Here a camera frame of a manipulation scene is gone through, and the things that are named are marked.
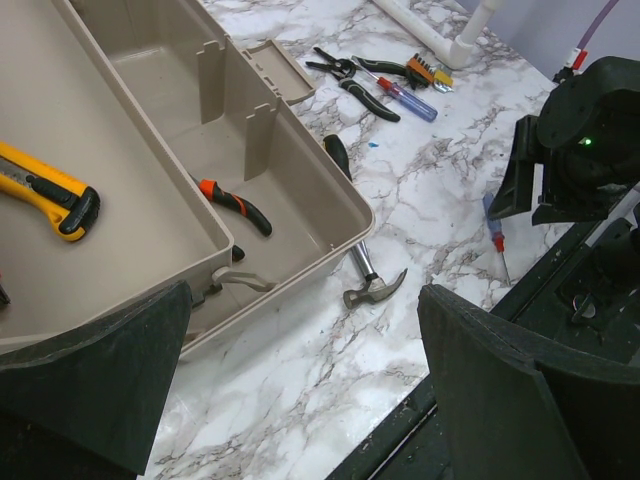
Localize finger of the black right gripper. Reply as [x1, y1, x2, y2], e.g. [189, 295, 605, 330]
[489, 115, 543, 220]

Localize white pvc pipe frame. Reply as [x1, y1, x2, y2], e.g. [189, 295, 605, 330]
[373, 0, 504, 70]

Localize orange screwdriver bit set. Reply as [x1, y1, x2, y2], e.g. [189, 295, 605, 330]
[406, 54, 454, 93]

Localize beige plastic tool box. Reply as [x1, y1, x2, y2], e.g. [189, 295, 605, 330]
[1, 1, 374, 360]

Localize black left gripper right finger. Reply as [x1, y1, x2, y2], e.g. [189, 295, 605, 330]
[418, 284, 639, 479]

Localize black handle claw hammer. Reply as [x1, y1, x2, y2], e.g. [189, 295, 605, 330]
[343, 241, 408, 309]

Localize yellow utility knife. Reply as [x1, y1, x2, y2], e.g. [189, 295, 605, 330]
[1, 142, 101, 242]

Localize red black utility knife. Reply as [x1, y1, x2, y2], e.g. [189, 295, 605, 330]
[0, 285, 11, 305]

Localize red blue handle screwdriver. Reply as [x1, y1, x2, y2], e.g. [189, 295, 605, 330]
[348, 63, 438, 123]

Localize black metal base frame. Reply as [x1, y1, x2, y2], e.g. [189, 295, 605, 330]
[333, 193, 639, 479]

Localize black yellow screwdriver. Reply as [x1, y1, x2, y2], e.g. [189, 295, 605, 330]
[323, 134, 352, 180]

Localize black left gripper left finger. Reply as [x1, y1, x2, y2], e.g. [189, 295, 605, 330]
[1, 281, 192, 479]

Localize orange black pliers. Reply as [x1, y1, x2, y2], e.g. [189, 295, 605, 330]
[190, 175, 273, 238]

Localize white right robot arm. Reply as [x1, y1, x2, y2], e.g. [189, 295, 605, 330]
[488, 56, 639, 225]

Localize blue handle small screwdriver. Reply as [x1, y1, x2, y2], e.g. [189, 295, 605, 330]
[482, 192, 511, 286]

